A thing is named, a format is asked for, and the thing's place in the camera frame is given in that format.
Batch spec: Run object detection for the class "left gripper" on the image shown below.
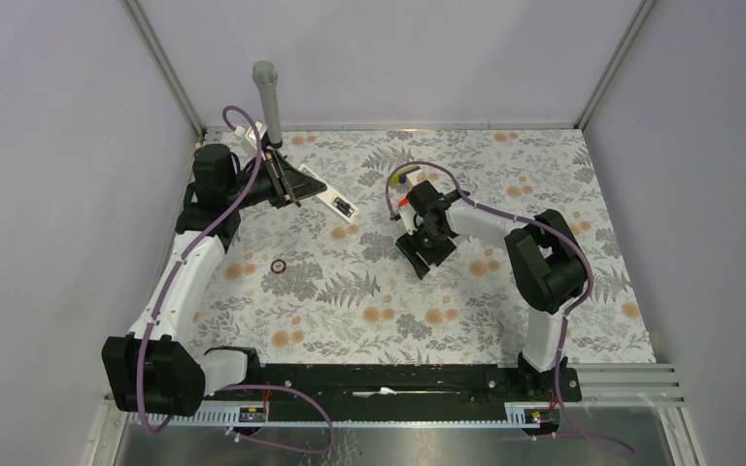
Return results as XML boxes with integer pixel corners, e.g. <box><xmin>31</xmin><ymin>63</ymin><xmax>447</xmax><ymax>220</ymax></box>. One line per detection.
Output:
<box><xmin>226</xmin><ymin>149</ymin><xmax>326</xmax><ymax>210</ymax></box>

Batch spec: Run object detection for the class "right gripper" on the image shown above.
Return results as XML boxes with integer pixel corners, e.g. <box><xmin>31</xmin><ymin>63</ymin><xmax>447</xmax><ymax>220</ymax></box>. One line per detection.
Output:
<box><xmin>395</xmin><ymin>221</ymin><xmax>457</xmax><ymax>281</ymax></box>

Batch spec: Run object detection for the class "white remote control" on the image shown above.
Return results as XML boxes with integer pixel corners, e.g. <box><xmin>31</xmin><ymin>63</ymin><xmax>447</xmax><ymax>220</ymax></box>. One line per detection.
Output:
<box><xmin>297</xmin><ymin>163</ymin><xmax>359</xmax><ymax>224</ymax></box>

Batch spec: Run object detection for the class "black AAA battery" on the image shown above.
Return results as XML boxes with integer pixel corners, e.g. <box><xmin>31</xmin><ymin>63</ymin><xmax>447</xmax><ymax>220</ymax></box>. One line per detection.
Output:
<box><xmin>332</xmin><ymin>197</ymin><xmax>355</xmax><ymax>217</ymax></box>

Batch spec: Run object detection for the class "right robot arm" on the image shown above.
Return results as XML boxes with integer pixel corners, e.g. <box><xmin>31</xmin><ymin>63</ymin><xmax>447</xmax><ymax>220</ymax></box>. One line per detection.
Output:
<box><xmin>393</xmin><ymin>182</ymin><xmax>589</xmax><ymax>400</ymax></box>

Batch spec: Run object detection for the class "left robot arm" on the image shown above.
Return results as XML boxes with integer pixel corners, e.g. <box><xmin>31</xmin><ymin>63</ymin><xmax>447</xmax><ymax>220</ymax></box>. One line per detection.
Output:
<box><xmin>101</xmin><ymin>144</ymin><xmax>327</xmax><ymax>416</ymax></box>

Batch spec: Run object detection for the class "floral patterned mat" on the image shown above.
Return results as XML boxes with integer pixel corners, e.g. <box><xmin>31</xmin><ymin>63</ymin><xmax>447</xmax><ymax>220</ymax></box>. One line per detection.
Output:
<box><xmin>185</xmin><ymin>130</ymin><xmax>655</xmax><ymax>364</ymax></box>

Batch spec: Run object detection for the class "grey microphone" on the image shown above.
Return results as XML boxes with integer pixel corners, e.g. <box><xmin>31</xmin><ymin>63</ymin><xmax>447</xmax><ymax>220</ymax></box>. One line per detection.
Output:
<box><xmin>253</xmin><ymin>60</ymin><xmax>283</xmax><ymax>149</ymax></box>

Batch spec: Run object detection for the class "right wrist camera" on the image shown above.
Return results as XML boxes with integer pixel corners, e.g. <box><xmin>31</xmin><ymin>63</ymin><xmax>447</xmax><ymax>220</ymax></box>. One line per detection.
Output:
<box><xmin>398</xmin><ymin>203</ymin><xmax>419</xmax><ymax>235</ymax></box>

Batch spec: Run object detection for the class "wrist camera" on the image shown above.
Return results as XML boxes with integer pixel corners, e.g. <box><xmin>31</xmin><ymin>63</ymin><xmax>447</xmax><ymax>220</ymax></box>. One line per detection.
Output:
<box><xmin>398</xmin><ymin>203</ymin><xmax>419</xmax><ymax>235</ymax></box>
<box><xmin>233</xmin><ymin>121</ymin><xmax>266</xmax><ymax>160</ymax></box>

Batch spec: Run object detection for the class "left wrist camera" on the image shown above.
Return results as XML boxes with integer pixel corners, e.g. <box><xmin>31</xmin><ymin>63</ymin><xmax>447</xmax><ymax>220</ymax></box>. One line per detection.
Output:
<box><xmin>233</xmin><ymin>121</ymin><xmax>266</xmax><ymax>160</ymax></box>

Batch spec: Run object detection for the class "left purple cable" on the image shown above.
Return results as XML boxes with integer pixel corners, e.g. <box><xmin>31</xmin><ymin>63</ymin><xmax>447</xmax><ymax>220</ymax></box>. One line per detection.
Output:
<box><xmin>136</xmin><ymin>106</ymin><xmax>337</xmax><ymax>456</ymax></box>

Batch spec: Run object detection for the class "white slotted cable duct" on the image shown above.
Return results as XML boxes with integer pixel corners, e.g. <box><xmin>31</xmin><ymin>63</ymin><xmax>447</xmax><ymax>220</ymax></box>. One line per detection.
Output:
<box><xmin>199</xmin><ymin>401</ymin><xmax>560</xmax><ymax>429</ymax></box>

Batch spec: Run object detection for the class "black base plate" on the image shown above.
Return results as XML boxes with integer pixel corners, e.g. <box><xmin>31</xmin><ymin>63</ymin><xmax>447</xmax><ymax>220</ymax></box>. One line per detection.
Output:
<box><xmin>200</xmin><ymin>363</ymin><xmax>584</xmax><ymax>422</ymax></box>

